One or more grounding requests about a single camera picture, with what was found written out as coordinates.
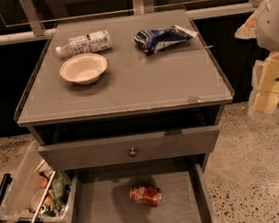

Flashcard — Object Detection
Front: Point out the red coke can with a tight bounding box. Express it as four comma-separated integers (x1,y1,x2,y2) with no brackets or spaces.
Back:
130,185,161,207

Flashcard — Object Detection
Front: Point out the metal window railing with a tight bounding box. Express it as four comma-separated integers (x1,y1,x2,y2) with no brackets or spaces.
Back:
0,0,279,47

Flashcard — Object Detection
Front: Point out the round metal drawer knob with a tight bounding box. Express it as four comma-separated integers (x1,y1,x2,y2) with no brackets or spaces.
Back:
128,147,137,158

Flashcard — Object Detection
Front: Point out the white plastic bottle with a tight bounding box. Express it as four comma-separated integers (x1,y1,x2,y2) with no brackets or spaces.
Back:
55,30,112,58

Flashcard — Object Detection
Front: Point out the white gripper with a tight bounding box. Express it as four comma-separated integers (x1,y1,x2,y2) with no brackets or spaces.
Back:
234,12,279,119

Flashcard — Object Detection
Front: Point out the open middle drawer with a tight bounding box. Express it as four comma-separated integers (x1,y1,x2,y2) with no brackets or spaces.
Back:
67,162,218,223

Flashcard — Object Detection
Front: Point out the closed top drawer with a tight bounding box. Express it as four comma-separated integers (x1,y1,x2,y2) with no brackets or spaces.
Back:
38,125,220,171

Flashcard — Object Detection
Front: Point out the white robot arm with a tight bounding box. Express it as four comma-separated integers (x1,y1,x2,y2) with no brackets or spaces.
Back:
234,0,279,119

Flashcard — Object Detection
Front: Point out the blue chip bag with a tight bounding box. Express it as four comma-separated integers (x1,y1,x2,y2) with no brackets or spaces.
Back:
134,25,198,55

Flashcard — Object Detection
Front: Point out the grey drawer cabinet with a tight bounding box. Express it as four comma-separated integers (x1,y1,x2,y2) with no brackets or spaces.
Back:
3,3,251,223

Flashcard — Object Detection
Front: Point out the clear plastic storage bin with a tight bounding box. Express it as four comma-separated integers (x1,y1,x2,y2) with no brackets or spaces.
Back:
0,141,71,223

